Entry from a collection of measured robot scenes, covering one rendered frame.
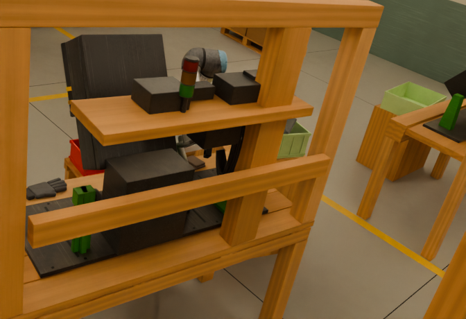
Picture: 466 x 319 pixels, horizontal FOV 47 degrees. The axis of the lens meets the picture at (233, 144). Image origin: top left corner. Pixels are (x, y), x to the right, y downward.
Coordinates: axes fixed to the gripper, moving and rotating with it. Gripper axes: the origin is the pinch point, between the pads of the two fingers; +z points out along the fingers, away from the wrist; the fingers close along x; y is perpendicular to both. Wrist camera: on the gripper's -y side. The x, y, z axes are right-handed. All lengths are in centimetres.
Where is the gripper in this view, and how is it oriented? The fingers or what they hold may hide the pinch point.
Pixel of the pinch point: (179, 148)
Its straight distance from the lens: 234.9
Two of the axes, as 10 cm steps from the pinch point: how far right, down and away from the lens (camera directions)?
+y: -4.2, -9.1, 0.5
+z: -8.1, 3.5, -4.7
